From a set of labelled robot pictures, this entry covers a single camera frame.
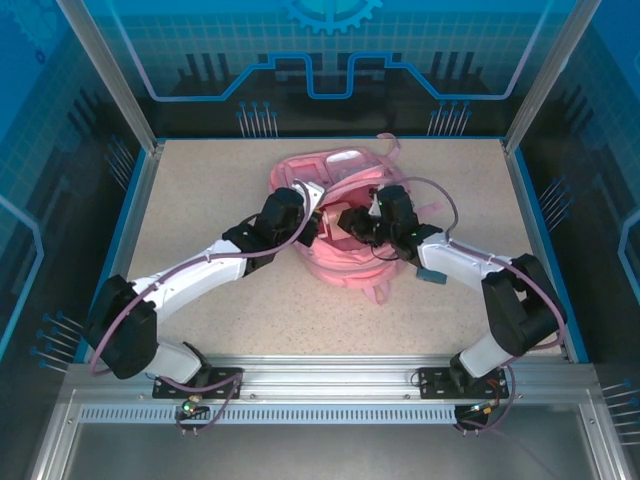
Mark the small teal notebook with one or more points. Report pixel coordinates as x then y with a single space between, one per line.
430 276

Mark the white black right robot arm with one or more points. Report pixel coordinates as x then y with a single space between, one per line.
520 310

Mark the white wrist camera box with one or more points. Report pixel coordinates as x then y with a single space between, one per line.
374 207
312 192

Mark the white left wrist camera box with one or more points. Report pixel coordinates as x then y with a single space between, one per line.
312 192

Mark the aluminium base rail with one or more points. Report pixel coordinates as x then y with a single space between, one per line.
325 372

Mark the blue printed enclosure panel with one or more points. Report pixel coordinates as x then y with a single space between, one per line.
320 30
600 150
40 150

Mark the pink pencil case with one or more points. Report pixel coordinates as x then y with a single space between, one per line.
332 225

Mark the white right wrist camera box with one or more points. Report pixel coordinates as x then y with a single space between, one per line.
374 207

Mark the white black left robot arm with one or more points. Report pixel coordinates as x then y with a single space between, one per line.
120 325

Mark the aluminium frame post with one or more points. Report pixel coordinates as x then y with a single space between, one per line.
122 85
539 85

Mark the pink backpack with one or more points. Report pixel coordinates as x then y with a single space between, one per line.
345 265

